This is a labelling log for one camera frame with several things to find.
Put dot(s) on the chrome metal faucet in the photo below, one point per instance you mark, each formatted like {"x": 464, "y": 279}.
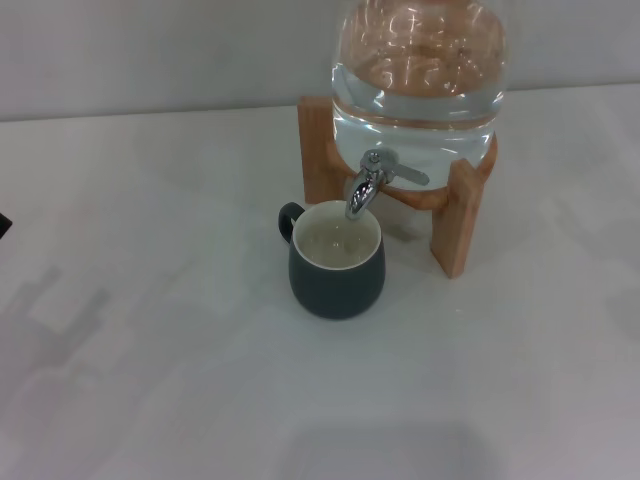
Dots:
{"x": 362, "y": 192}

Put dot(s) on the black ceramic cup white inside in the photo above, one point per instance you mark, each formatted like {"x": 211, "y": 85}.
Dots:
{"x": 340, "y": 290}

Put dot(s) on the clear glass water dispenser jar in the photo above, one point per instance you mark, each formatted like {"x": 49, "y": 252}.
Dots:
{"x": 420, "y": 115}

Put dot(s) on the wooden dispenser stand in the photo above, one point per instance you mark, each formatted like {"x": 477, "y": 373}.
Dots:
{"x": 460, "y": 225}

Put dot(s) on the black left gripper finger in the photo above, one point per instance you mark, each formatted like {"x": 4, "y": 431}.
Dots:
{"x": 4, "y": 225}

